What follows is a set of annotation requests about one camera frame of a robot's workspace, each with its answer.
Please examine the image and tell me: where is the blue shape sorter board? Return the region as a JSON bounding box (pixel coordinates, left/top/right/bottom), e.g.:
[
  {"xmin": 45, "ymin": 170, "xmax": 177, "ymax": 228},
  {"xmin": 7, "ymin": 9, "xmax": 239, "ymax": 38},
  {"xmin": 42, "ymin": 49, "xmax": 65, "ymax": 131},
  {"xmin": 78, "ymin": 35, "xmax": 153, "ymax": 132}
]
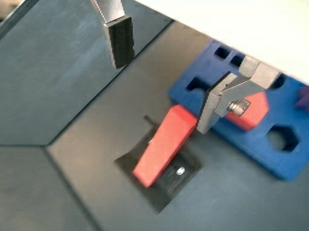
[{"xmin": 169, "ymin": 41, "xmax": 309, "ymax": 180}]

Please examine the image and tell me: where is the red rectangular block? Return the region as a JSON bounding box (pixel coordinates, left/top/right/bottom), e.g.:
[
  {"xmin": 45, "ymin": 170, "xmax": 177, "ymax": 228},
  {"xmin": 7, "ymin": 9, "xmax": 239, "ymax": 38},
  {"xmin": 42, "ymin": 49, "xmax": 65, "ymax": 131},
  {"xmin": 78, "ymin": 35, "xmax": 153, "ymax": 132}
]
[{"xmin": 133, "ymin": 105, "xmax": 197, "ymax": 188}]

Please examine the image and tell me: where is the red pentagon block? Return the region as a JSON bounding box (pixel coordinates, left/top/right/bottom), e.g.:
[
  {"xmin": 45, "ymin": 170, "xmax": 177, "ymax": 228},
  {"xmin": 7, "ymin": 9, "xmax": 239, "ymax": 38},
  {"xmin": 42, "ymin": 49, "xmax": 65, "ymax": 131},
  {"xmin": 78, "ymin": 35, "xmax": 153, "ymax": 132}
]
[{"xmin": 225, "ymin": 92, "xmax": 269, "ymax": 131}]

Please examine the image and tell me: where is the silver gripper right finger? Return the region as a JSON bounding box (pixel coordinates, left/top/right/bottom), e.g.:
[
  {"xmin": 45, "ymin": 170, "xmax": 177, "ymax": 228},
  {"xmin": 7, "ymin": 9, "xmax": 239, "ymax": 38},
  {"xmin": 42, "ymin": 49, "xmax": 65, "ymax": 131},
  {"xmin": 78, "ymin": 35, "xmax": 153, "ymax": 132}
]
[{"xmin": 197, "ymin": 56, "xmax": 280, "ymax": 134}]

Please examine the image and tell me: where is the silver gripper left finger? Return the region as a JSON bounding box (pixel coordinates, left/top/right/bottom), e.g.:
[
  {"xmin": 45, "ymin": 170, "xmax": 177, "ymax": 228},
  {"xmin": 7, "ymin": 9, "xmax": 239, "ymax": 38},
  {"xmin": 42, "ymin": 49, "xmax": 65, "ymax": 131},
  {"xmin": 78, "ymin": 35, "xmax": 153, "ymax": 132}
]
[{"xmin": 91, "ymin": 0, "xmax": 134, "ymax": 69}]

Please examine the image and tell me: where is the purple star block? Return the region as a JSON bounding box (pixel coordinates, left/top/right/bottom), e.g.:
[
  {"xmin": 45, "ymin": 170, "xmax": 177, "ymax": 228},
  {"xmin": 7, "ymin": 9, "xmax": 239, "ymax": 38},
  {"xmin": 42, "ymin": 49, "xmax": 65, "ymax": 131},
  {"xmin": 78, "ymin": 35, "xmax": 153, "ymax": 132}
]
[{"xmin": 296, "ymin": 86, "xmax": 309, "ymax": 112}]

